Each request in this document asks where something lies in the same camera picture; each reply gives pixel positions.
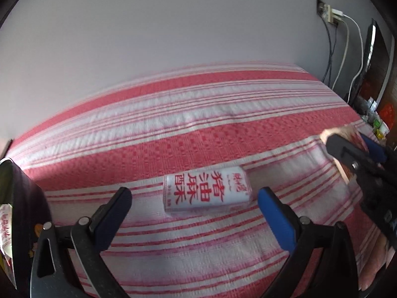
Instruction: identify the wall socket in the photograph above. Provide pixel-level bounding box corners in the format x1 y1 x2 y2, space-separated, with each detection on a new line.
316 0 331 22

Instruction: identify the dark grey cable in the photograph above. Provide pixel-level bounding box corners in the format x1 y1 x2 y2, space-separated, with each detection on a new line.
323 19 337 84

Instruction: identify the thin white cable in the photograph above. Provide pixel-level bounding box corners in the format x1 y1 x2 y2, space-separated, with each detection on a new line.
332 22 351 90

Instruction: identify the red white striped bed sheet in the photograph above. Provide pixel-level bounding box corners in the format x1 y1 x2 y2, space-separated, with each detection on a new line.
6 62 388 298

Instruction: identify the red plastic bag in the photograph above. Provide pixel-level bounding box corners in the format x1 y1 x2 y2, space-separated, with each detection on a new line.
379 104 396 125

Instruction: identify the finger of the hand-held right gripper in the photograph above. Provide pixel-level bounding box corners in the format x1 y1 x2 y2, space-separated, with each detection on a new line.
326 133 374 176
360 133 393 166

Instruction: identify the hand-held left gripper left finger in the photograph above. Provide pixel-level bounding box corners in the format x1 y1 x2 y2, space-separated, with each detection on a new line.
30 187 133 298

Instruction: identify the person's right forearm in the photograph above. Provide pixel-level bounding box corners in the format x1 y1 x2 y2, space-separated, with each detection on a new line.
357 223 397 289

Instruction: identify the dark flat screen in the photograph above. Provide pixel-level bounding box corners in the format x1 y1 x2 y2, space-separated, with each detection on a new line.
347 19 391 106

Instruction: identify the white charger plug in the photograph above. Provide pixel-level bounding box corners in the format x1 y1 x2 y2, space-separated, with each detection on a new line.
329 8 345 25

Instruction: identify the thick white cable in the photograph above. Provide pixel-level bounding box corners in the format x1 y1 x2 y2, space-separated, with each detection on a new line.
341 14 364 100

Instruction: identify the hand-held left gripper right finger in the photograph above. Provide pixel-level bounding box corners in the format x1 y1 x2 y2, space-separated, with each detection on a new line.
257 187 360 298

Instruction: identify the metal basin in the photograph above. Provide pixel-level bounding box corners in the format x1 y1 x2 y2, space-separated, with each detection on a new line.
0 158 55 289

